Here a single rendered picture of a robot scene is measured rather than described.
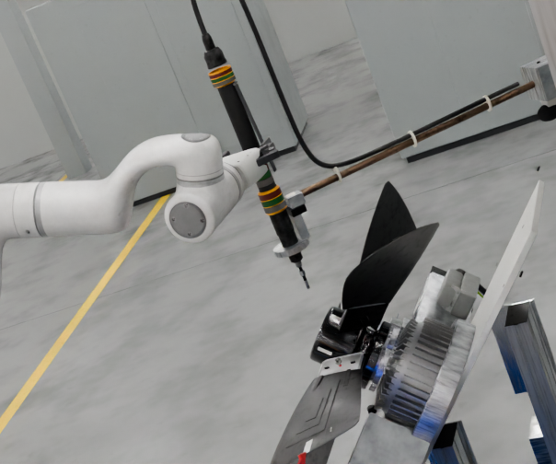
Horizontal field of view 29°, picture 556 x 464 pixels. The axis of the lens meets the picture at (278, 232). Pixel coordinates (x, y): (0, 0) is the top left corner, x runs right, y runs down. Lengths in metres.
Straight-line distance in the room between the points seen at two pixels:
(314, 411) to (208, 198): 0.53
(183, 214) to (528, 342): 0.79
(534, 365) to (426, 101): 5.50
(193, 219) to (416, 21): 5.87
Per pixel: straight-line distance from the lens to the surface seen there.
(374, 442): 2.12
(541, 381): 2.17
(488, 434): 4.07
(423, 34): 7.46
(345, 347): 2.13
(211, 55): 1.92
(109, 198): 1.70
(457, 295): 2.35
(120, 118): 9.55
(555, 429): 2.22
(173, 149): 1.66
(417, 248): 2.01
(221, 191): 1.68
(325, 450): 2.21
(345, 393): 2.00
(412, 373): 2.09
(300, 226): 2.00
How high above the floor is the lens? 2.05
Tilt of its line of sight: 16 degrees down
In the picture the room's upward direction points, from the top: 22 degrees counter-clockwise
